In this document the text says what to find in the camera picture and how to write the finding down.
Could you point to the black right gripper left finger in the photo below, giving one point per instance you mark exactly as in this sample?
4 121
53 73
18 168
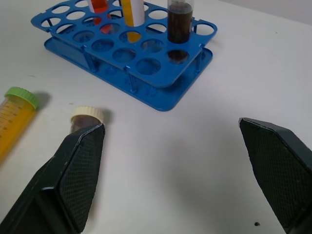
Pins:
61 185

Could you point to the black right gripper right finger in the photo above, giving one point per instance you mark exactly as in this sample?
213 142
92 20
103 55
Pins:
278 170

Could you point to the cream-capped brown liquid tube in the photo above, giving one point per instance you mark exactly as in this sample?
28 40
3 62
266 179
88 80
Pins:
84 119

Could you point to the green-capped yellow liquid tube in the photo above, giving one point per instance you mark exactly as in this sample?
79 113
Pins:
14 114

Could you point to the blue test tube rack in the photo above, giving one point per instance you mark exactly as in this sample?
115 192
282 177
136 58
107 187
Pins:
146 73

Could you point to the red liquid tube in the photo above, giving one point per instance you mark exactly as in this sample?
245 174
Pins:
100 14

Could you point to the dark brown liquid tube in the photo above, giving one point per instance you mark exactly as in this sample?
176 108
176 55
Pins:
179 24

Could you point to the yellow liquid labelled tube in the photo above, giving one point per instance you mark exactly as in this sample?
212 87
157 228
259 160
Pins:
132 14

